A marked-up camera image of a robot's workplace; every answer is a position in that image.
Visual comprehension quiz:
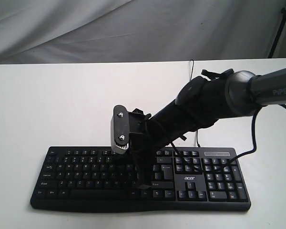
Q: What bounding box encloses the black Acer keyboard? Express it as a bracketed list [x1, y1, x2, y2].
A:
[30, 146, 251, 213]

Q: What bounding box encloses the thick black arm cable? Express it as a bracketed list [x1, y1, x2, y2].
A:
[170, 104, 286, 172]

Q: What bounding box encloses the dark grey Piper robot arm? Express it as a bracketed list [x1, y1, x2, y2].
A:
[129, 68, 286, 189]

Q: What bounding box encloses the white backdrop sheet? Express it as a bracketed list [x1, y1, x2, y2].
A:
[0, 0, 286, 64]

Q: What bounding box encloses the thin black keyboard cable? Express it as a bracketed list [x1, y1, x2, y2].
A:
[187, 59, 202, 148]

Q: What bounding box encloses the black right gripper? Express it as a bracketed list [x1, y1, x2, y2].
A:
[126, 107, 188, 190]

